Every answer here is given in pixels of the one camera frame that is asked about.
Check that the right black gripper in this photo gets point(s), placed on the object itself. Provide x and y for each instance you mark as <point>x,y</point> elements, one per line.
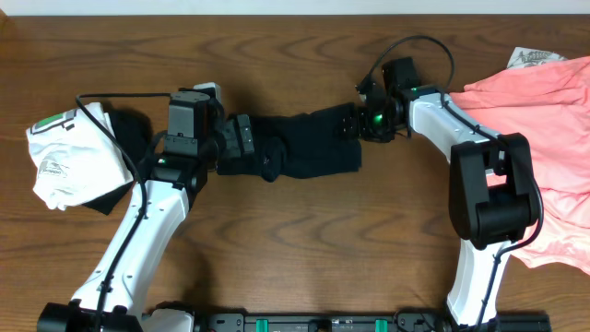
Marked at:
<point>355,121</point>

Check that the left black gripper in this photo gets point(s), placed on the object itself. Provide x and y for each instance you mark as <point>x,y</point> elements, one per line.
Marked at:
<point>232,148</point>

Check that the black t-shirt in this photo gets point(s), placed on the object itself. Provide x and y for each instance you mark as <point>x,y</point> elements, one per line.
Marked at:
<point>302,146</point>

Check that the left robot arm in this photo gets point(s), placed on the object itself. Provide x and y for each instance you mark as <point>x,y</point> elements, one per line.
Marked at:
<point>113,297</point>

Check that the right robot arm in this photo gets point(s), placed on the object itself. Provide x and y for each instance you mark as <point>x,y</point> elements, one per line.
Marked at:
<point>493,195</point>

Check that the black folded garment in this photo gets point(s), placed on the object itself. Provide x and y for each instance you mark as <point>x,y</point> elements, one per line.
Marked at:
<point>134,132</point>

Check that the white printed garment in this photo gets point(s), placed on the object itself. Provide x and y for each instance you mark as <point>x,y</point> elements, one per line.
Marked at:
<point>526,57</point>

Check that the pink t-shirt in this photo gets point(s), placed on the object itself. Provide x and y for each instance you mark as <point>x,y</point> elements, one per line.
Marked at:
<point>549,105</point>

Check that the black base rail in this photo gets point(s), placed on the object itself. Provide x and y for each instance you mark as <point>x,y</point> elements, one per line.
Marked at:
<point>322,323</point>

